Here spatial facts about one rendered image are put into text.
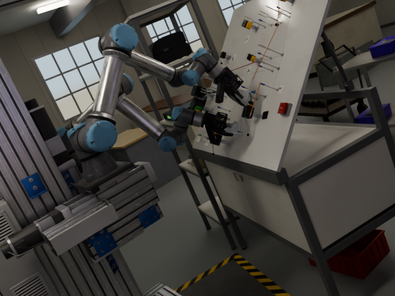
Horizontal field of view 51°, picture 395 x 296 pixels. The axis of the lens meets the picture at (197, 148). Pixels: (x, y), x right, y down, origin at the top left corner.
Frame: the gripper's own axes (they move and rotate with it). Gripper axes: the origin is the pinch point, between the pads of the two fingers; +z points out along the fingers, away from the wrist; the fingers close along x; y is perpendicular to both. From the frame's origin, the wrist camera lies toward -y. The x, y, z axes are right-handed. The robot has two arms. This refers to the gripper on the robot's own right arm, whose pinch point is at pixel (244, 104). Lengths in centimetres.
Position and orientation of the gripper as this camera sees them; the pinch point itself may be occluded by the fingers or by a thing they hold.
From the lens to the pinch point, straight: 208.9
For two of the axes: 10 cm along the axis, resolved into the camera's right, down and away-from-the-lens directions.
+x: -3.5, 0.2, 9.4
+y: 6.1, -7.6, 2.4
